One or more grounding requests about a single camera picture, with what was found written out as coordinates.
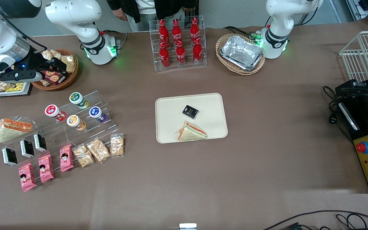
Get pink snack pack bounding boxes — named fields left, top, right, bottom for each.
left=59, top=144, right=74, bottom=173
left=18, top=163, right=37, bottom=192
left=38, top=154, right=55, bottom=183

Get looped black cable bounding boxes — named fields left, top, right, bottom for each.
left=335, top=213, right=368, bottom=230

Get wicker basket with snacks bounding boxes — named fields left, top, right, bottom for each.
left=31, top=49, right=79, bottom=92

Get green gum bottle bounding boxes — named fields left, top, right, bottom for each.
left=69, top=92, right=89, bottom=110

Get red cookie pack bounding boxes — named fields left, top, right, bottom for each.
left=40, top=70, right=66, bottom=86

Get white wire basket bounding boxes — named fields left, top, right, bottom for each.
left=339, top=30, right=368, bottom=83

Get grey wrist camera bar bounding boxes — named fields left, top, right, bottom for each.
left=0, top=70, right=43, bottom=84

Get clear acrylic step display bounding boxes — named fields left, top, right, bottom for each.
left=34, top=91, right=121, bottom=162

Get black power cable with plug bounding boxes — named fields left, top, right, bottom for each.
left=323, top=85, right=354, bottom=145

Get silver foil tray stack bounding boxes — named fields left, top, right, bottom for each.
left=220, top=35, right=264, bottom=71

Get person in dark jacket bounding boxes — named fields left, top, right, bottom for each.
left=107, top=0, right=200, bottom=32

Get purple gum bottle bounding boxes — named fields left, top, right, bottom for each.
left=89, top=106, right=107, bottom=123

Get red cola bottle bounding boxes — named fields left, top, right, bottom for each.
left=172, top=18, right=183, bottom=43
left=193, top=38, right=203, bottom=65
left=175, top=40, right=187, bottom=67
left=159, top=42, right=171, bottom=68
left=158, top=19, right=169, bottom=45
left=190, top=17, right=200, bottom=41

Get beige serving tray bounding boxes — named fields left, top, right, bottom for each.
left=155, top=93, right=229, bottom=144

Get cables at right arm base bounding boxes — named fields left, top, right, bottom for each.
left=102, top=29, right=129, bottom=50

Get wrapped triangle sandwich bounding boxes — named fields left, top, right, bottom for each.
left=0, top=117, right=35, bottom=143
left=174, top=121, right=208, bottom=142

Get flat black box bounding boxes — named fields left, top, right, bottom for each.
left=0, top=80, right=33, bottom=98

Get black machine with yellow panel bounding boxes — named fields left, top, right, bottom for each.
left=334, top=62, right=368, bottom=194

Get wicker basket with foil trays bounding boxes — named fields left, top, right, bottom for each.
left=215, top=33, right=266, bottom=76

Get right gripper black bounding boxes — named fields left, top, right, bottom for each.
left=24, top=50, right=68, bottom=76

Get black cable along right arm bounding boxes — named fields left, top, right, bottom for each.
left=0, top=0, right=46, bottom=53

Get black Face tissue pack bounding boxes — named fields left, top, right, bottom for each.
left=20, top=140, right=35, bottom=158
left=1, top=148, right=18, bottom=167
left=33, top=134, right=47, bottom=152
left=182, top=105, right=200, bottom=119

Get yellow snack pack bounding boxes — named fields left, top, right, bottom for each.
left=5, top=82, right=25, bottom=93

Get clear wrapped cracker pack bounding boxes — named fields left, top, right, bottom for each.
left=86, top=138, right=111, bottom=164
left=73, top=144, right=95, bottom=168
left=110, top=133, right=125, bottom=157

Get red gum bottle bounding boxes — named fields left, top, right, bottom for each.
left=45, top=104, right=67, bottom=122

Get orange gum bottle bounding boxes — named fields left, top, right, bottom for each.
left=66, top=115, right=87, bottom=131

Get long black cable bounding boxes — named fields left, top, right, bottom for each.
left=262, top=210, right=368, bottom=230

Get black cables at left arm base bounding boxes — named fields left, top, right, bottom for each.
left=224, top=26, right=263, bottom=42

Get bystander right hand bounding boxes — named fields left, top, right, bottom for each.
left=113, top=8, right=127, bottom=21

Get clear acrylic bottle rack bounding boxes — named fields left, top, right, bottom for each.
left=149, top=15, right=208, bottom=72

